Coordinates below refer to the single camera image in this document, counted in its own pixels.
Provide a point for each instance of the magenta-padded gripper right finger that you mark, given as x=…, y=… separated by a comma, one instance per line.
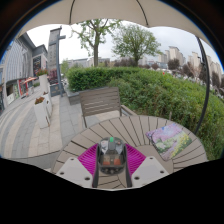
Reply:
x=148, y=170

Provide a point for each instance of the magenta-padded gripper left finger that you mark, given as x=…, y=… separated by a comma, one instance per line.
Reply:
x=75, y=170

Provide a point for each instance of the floral print mouse pad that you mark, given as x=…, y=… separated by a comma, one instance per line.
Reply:
x=168, y=140

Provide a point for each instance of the low white flower planter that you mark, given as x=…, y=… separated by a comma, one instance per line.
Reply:
x=41, y=115

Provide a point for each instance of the brown slatted chair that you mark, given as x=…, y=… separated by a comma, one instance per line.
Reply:
x=100, y=101

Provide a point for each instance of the tall white flower planter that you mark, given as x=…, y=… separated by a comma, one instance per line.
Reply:
x=44, y=81

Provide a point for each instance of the dark curved parasol pole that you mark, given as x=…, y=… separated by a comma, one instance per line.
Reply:
x=206, y=83

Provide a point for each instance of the tall grey sign pillar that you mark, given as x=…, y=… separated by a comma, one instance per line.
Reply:
x=53, y=56

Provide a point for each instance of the grey storefront building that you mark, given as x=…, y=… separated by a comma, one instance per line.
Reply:
x=16, y=66

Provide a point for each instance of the distant apartment towers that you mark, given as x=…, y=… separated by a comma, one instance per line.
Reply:
x=174, y=53

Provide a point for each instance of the thin-trunk sparse tree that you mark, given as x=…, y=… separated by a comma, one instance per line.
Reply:
x=96, y=46

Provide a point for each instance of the round-crowned green tree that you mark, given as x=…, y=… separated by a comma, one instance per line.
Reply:
x=135, y=40

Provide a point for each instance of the beige parasol canopy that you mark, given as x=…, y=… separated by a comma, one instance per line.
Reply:
x=106, y=10

